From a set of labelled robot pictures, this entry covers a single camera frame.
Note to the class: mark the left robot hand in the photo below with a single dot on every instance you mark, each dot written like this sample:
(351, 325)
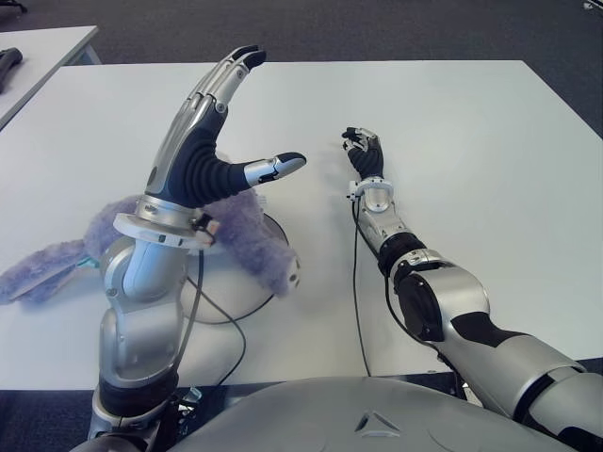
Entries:
(193, 160)

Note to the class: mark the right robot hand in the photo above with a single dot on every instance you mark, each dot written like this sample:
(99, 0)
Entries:
(369, 157)

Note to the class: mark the purple plush bunny doll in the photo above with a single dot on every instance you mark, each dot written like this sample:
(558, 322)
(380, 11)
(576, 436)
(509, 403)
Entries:
(254, 245)

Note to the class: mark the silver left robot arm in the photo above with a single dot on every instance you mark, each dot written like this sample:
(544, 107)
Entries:
(141, 301)

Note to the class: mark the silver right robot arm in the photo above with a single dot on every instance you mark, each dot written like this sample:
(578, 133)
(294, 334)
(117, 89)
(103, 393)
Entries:
(461, 292)

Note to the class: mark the white plate with dark rim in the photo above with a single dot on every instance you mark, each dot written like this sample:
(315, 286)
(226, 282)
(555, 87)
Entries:
(221, 292)

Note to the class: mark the white side table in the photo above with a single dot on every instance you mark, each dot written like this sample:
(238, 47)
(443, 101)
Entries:
(42, 56)

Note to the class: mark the small black object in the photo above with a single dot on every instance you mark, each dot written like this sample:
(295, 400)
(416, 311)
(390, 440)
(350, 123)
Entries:
(7, 63)

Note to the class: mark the black chair base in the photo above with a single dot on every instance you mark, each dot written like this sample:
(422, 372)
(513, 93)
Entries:
(11, 4)

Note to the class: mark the metal table caster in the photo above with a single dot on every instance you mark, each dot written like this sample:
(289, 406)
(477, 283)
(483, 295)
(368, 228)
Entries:
(190, 400)

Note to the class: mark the grey robot torso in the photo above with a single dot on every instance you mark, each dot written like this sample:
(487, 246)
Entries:
(330, 414)

